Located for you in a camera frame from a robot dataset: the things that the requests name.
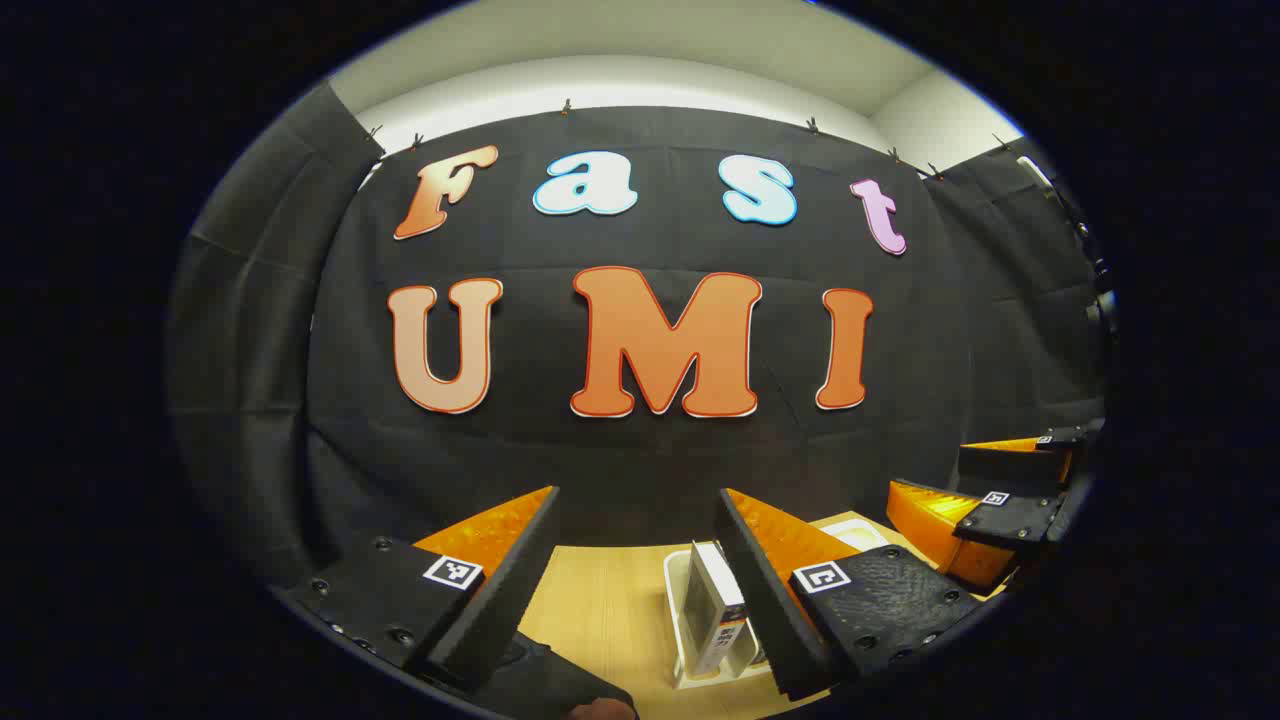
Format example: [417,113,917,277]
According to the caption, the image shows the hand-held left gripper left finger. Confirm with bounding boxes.
[272,485,562,693]

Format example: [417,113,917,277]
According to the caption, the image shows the white bookshelf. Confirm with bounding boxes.
[662,510,901,693]

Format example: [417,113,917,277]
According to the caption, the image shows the black backdrop cloth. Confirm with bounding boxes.
[165,80,1111,591]

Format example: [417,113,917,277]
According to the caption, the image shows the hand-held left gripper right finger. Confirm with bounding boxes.
[714,487,987,703]

